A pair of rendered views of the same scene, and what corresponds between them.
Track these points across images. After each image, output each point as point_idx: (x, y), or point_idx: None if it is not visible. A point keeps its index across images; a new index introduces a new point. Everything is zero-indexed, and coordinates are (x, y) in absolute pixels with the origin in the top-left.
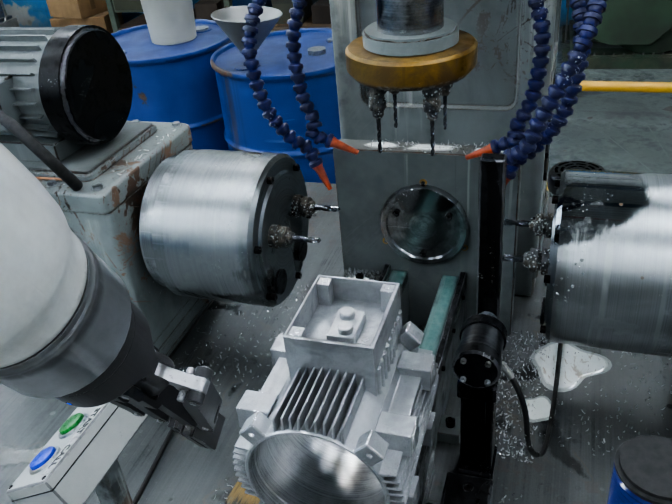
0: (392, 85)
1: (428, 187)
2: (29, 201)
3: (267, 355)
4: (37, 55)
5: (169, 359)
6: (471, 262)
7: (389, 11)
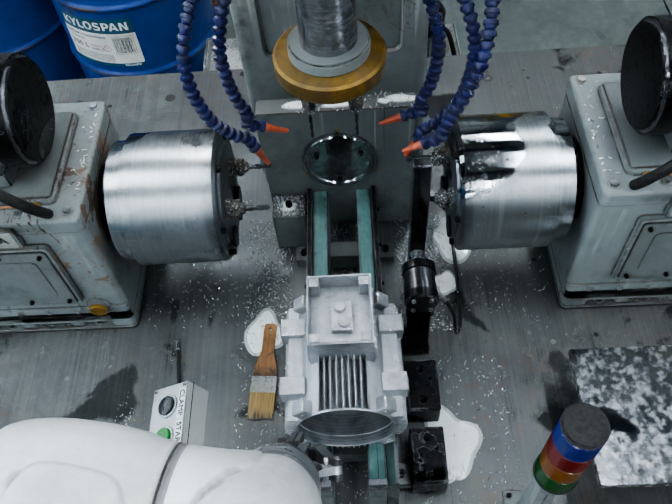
0: (328, 103)
1: (342, 135)
2: (316, 497)
3: (225, 280)
4: None
5: (320, 465)
6: (379, 178)
7: (315, 40)
